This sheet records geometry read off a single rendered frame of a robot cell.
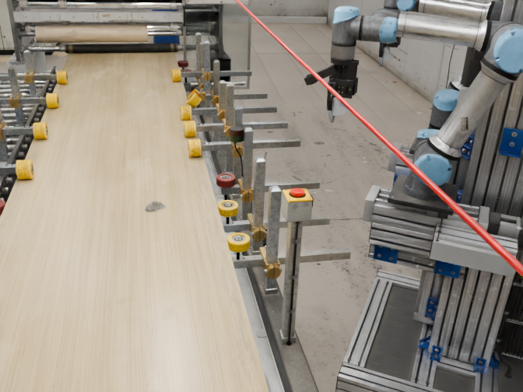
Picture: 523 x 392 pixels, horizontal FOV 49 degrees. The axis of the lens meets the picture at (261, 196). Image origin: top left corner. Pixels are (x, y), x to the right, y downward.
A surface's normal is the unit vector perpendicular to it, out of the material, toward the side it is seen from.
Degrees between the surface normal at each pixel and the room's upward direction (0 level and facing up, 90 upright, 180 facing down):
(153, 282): 0
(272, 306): 0
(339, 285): 0
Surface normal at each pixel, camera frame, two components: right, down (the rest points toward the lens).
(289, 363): 0.04, -0.89
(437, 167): -0.31, 0.53
